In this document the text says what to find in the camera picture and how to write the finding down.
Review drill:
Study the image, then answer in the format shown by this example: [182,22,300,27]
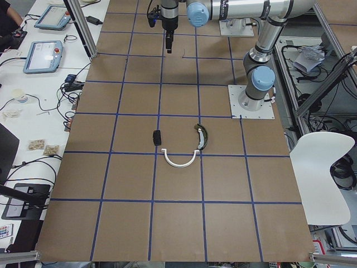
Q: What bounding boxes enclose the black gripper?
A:
[162,16,178,53]

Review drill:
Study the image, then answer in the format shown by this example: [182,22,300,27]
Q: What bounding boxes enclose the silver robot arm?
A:
[239,1,315,111]
[184,1,315,62]

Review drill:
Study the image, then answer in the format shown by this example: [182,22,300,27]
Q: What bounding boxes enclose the black power adapter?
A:
[86,16,103,25]

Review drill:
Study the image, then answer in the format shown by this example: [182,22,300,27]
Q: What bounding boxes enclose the small black rectangular box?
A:
[153,130,162,146]

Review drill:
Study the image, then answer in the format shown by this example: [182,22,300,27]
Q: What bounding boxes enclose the olive green curved part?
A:
[194,123,208,151]

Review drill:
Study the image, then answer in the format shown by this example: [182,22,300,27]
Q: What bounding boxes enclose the blue teach pendant far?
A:
[34,5,71,31]

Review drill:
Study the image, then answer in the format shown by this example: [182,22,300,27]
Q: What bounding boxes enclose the blue teach pendant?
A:
[23,40,63,74]
[34,5,71,31]

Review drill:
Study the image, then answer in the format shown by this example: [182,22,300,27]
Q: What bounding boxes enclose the blue teach pendant near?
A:
[23,40,63,74]

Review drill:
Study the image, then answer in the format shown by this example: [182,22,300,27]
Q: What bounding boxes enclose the crumpled white papers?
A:
[293,45,325,74]

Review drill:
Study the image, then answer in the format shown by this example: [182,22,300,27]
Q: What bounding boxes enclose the bag of small parts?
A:
[27,139,46,151]
[43,145,60,156]

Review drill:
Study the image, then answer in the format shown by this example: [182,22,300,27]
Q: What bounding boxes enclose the white chair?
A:
[290,132,355,226]

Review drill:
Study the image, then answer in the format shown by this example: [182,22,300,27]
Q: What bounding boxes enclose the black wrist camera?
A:
[147,8,160,28]

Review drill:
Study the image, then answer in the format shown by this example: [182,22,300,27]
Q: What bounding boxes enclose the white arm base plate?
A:
[219,18,254,37]
[228,85,275,119]

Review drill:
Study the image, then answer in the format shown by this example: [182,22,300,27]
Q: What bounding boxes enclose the aluminium frame post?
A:
[64,0,98,59]

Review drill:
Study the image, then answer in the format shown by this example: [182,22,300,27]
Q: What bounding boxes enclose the white curved plastic bracket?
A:
[161,148,200,168]

